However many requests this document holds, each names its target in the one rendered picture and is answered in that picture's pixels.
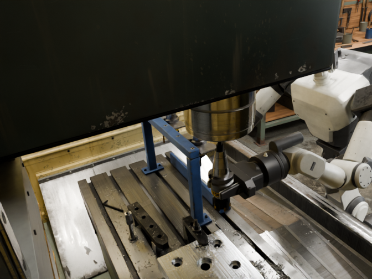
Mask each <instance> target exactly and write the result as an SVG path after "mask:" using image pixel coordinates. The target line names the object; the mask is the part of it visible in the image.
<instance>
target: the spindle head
mask: <svg viewBox="0 0 372 279"><path fill-rule="evenodd" d="M341 1H342V0H0V162H3V161H6V160H9V159H13V158H17V157H20V156H25V155H27V154H31V153H34V152H39V151H42V150H45V149H48V148H53V147H56V146H60V145H62V144H67V143H70V142H74V141H78V140H81V139H84V138H88V137H92V136H95V135H99V134H102V133H106V132H110V131H113V130H117V129H120V128H124V127H127V126H131V125H135V124H138V123H141V122H145V121H149V120H153V119H155V118H159V117H163V116H167V115H171V114H173V113H177V112H181V111H185V110H188V109H192V108H195V107H199V106H203V105H206V104H210V103H213V102H217V101H220V100H224V99H228V98H231V97H234V96H238V95H242V94H245V93H248V92H252V91H256V90H259V89H263V88H266V87H270V86H274V85H277V84H281V83H284V82H288V81H291V80H295V79H299V78H303V77H305V76H310V75H313V74H317V73H321V72H323V71H327V70H331V67H330V66H332V64H333V57H334V49H335V41H336V37H337V29H338V22H339V13H340V6H341Z"/></svg>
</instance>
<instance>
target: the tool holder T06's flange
mask: <svg viewBox="0 0 372 279"><path fill-rule="evenodd" d="M211 172H212V169H210V170H209V171H208V182H209V183H212V185H211V186H212V187H213V188H216V189H226V188H228V187H230V186H232V185H233V183H234V179H233V177H234V172H230V174H229V176H228V177H226V178H215V177H213V176H212V173H211Z"/></svg>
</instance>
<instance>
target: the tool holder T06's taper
mask: <svg viewBox="0 0 372 279"><path fill-rule="evenodd" d="M211 173H212V176H213V177H215V178H226V177H228V176H229V174H230V171H229V166H228V160H227V156H226V151H225V148H224V150H223V151H221V152H218V151H217V150H216V149H215V150H214V159H213V167H212V172H211Z"/></svg>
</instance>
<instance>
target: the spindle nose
mask: <svg viewBox="0 0 372 279"><path fill-rule="evenodd" d="M255 113H256V91H252V92H248V93H245V94H242V95H238V96H234V97H231V98H228V99H224V100H220V101H217V102H213V103H210V104H206V105H203V106H199V107H195V108H191V109H188V110H185V111H183V115H184V123H185V129H186V130H187V132H188V133H189V134H190V135H192V136H193V137H195V138H197V139H200V140H203V141H209V142H227V141H233V140H237V139H239V138H242V137H244V136H246V135H248V134H249V133H250V132H251V131H252V130H253V129H254V122H255Z"/></svg>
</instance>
